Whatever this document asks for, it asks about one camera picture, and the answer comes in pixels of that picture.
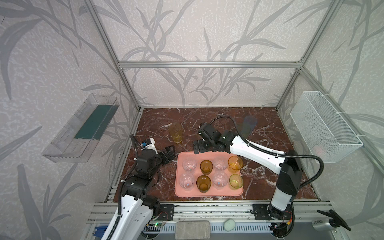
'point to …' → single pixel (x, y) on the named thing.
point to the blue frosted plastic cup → (251, 120)
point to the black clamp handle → (336, 220)
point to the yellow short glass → (235, 164)
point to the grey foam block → (192, 230)
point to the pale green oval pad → (229, 224)
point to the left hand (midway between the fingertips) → (170, 145)
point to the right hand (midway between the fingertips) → (199, 141)
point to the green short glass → (235, 181)
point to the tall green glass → (243, 129)
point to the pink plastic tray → (213, 191)
